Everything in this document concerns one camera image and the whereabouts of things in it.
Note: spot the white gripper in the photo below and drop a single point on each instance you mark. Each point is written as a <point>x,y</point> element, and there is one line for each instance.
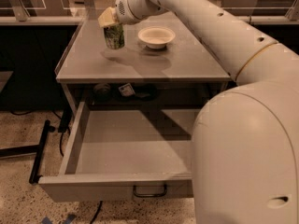
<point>123,6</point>

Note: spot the green soda can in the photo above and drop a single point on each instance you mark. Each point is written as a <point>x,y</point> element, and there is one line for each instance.
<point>114,36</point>

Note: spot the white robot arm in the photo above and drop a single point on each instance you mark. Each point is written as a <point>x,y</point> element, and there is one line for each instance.
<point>245,141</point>

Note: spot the open grey top drawer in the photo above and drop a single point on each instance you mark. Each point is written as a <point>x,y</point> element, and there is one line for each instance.
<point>114,147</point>

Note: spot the white paper bowl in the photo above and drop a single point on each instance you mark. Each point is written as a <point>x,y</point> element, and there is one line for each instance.
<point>156,37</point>

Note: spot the dark round object inside cabinet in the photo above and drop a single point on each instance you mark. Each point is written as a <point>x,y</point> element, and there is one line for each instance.
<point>102,91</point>

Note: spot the grey metal cabinet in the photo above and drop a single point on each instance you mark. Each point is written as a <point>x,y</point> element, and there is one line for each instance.
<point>183,60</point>

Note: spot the white tagged dark object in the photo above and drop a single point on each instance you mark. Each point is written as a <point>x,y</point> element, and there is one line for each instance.
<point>130,92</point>

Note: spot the black metal stand base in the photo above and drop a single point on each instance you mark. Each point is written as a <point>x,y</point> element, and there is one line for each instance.
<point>36,150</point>

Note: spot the black drawer handle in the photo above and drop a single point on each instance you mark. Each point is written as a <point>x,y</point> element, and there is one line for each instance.
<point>149,191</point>

